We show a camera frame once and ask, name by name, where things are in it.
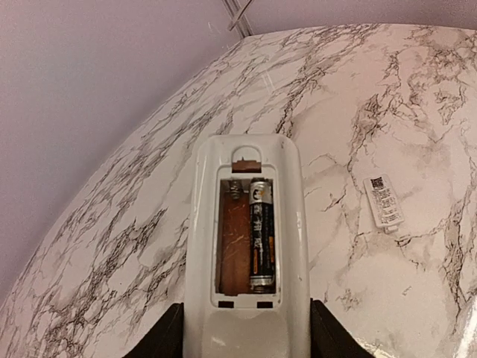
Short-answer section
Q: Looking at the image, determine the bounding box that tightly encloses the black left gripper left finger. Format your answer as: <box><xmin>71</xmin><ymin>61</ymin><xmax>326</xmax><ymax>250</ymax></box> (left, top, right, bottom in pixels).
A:
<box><xmin>126</xmin><ymin>303</ymin><xmax>184</xmax><ymax>358</ymax></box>

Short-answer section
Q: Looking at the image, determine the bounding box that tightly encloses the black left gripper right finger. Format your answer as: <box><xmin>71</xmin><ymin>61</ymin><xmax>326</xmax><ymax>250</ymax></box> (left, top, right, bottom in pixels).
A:
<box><xmin>310</xmin><ymin>300</ymin><xmax>369</xmax><ymax>358</ymax></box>

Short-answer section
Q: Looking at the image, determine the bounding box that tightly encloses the white remote control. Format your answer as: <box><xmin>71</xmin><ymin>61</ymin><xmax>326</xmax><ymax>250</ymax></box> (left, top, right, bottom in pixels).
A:
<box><xmin>183</xmin><ymin>134</ymin><xmax>311</xmax><ymax>357</ymax></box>

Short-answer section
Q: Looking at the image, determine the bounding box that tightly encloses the white battery cover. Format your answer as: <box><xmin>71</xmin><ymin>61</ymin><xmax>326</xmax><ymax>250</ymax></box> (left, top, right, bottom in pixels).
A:
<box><xmin>363</xmin><ymin>175</ymin><xmax>405</xmax><ymax>233</ymax></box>

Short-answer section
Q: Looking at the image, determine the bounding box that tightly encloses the right aluminium frame post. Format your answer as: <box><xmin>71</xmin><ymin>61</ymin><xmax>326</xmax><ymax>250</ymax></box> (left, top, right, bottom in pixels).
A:
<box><xmin>221</xmin><ymin>0</ymin><xmax>253</xmax><ymax>39</ymax></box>

